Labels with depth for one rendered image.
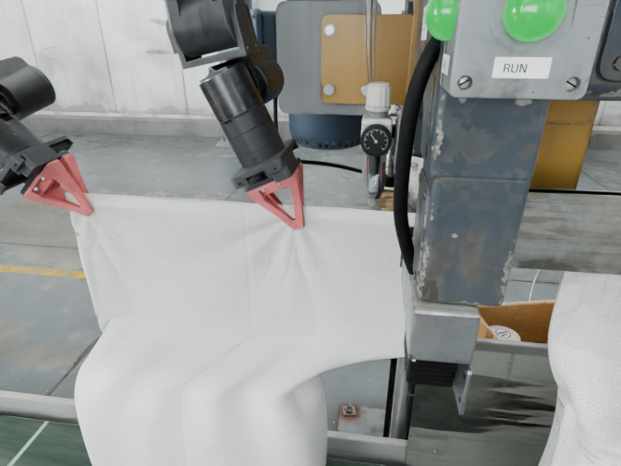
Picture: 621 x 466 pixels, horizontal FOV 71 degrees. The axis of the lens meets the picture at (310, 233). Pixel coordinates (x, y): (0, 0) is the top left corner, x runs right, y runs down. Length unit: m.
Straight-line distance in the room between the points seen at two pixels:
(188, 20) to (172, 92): 5.62
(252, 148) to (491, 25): 0.30
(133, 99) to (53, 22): 1.28
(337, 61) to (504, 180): 0.41
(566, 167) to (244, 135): 0.43
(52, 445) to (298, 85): 1.01
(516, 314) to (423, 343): 1.67
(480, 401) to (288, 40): 0.78
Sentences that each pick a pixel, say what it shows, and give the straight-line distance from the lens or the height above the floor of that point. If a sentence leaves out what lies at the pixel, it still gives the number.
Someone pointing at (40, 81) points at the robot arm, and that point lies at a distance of 0.73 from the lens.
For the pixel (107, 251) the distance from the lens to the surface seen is 0.68.
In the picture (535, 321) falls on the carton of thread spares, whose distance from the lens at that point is 2.12.
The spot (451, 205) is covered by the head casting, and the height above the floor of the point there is 1.16.
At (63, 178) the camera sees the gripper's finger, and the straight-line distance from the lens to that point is 0.64.
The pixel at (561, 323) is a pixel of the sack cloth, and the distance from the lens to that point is 0.64.
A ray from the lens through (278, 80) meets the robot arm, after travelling 0.58.
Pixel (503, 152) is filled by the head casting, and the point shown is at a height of 1.20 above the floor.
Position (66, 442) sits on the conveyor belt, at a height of 0.38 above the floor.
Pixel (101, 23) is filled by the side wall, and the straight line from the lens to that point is 6.47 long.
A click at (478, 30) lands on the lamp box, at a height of 1.28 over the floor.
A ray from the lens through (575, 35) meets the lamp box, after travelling 0.29.
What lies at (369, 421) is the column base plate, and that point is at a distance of 1.69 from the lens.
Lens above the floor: 1.28
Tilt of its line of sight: 25 degrees down
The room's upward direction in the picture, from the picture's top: straight up
